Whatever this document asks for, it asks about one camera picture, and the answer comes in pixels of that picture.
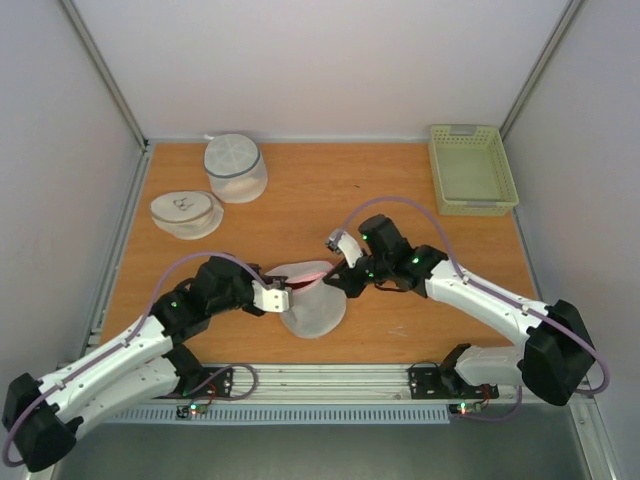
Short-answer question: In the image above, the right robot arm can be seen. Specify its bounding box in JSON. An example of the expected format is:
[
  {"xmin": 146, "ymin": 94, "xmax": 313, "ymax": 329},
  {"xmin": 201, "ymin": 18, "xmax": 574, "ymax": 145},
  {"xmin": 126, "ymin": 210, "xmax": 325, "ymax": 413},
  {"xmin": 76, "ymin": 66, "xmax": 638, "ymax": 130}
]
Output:
[{"xmin": 323, "ymin": 215, "xmax": 595, "ymax": 406}]

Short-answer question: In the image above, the pink-zip mesh laundry bag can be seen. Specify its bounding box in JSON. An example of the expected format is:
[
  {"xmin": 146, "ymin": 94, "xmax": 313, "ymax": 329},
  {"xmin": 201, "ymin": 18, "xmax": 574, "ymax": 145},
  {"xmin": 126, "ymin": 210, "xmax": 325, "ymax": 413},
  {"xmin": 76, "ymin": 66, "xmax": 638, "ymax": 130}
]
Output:
[{"xmin": 266, "ymin": 260, "xmax": 347, "ymax": 339}]

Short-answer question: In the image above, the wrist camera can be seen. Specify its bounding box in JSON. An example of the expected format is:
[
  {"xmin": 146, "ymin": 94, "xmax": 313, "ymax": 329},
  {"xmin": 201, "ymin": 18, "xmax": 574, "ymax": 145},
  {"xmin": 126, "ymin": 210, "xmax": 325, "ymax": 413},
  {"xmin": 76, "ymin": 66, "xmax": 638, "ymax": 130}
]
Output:
[
  {"xmin": 325, "ymin": 228, "xmax": 364, "ymax": 269},
  {"xmin": 251, "ymin": 276, "xmax": 292, "ymax": 313}
]

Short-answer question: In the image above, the green plastic basket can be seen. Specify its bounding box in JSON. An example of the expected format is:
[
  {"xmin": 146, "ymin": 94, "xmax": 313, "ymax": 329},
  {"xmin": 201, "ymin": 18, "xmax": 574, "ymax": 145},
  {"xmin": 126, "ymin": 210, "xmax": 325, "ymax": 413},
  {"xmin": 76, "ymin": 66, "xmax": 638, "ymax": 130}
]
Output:
[{"xmin": 429, "ymin": 124, "xmax": 519, "ymax": 216}]

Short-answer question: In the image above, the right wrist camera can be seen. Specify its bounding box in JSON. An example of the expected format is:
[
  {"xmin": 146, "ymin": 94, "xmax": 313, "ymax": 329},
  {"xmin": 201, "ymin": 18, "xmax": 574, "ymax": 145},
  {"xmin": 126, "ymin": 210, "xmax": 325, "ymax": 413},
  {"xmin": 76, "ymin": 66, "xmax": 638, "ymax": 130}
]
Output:
[{"xmin": 325, "ymin": 228, "xmax": 364, "ymax": 269}]

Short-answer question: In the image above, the aluminium front rail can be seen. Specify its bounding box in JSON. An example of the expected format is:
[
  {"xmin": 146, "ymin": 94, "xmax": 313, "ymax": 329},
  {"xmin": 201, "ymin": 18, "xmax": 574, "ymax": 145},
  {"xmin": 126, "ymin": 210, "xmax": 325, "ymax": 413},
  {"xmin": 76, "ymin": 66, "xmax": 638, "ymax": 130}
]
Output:
[{"xmin": 49, "ymin": 362, "xmax": 594, "ymax": 401}]

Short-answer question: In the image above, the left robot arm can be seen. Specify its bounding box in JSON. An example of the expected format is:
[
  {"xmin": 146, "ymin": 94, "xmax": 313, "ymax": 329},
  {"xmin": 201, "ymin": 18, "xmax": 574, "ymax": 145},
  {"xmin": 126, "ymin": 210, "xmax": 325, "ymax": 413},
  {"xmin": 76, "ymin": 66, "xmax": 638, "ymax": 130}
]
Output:
[{"xmin": 1, "ymin": 252, "xmax": 290, "ymax": 472}]

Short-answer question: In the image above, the grey slotted cable duct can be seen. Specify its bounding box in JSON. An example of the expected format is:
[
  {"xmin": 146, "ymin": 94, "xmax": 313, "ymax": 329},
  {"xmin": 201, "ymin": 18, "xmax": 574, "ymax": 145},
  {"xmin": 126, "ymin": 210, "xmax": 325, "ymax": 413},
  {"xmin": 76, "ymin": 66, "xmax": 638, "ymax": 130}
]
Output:
[{"xmin": 109, "ymin": 404, "xmax": 450, "ymax": 426}]

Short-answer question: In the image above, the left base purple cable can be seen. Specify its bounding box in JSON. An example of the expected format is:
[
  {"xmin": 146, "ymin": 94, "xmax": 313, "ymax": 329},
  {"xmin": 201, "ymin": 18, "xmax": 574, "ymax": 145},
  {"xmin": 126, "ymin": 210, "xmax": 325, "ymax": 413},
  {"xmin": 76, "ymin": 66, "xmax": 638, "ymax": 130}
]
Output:
[{"xmin": 174, "ymin": 362, "xmax": 259, "ymax": 401}]

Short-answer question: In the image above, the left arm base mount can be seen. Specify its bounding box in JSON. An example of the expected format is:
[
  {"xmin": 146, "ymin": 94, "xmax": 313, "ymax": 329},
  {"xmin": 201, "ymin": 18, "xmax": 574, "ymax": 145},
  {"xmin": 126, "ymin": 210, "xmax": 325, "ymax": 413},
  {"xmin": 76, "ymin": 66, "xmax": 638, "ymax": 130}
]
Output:
[{"xmin": 168, "ymin": 366, "xmax": 234, "ymax": 399}]

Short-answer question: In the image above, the beige-zip mesh laundry bag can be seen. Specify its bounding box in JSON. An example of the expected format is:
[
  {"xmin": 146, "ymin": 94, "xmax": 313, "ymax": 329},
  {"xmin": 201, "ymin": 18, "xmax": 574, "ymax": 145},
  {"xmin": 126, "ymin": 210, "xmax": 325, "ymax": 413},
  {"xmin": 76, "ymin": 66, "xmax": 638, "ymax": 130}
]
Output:
[{"xmin": 149, "ymin": 190, "xmax": 224, "ymax": 240}]

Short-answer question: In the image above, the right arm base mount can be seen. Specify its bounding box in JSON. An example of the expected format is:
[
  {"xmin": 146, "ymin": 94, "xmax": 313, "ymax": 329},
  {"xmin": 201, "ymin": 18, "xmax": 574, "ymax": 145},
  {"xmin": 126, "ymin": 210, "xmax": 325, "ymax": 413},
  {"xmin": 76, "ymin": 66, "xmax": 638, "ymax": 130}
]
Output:
[{"xmin": 406, "ymin": 362, "xmax": 499, "ymax": 401}]

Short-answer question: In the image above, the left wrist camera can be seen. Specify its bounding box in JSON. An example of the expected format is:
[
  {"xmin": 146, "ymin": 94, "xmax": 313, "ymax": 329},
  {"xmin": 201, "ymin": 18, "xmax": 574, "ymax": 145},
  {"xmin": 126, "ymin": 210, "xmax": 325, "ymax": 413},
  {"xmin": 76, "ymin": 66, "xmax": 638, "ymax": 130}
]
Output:
[{"xmin": 251, "ymin": 276, "xmax": 292, "ymax": 313}]

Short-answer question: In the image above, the grey-zip mesh laundry bag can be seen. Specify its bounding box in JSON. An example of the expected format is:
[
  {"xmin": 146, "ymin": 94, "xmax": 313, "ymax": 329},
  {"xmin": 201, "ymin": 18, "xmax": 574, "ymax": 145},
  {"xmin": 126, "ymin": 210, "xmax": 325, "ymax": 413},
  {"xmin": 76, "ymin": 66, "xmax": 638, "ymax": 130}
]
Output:
[{"xmin": 203, "ymin": 134, "xmax": 268, "ymax": 204}]

